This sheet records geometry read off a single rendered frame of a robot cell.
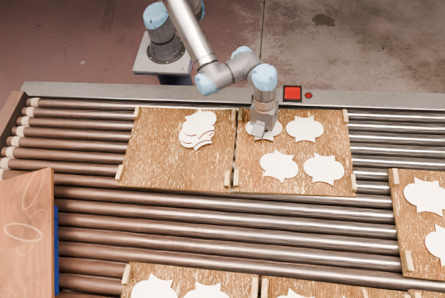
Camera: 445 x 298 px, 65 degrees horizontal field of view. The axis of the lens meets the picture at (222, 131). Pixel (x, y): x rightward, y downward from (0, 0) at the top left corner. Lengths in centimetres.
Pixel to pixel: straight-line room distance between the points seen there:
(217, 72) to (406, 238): 77
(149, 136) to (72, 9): 258
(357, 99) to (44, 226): 121
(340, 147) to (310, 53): 168
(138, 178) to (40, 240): 36
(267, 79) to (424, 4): 263
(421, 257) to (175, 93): 105
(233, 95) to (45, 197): 79
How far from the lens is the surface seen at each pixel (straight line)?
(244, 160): 127
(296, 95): 144
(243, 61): 113
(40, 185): 132
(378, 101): 150
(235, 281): 114
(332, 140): 133
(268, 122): 122
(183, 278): 116
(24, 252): 126
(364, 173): 131
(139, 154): 135
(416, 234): 127
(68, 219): 137
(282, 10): 329
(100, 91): 163
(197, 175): 126
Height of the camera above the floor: 206
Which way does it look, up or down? 57 degrees down
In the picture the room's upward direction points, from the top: 10 degrees counter-clockwise
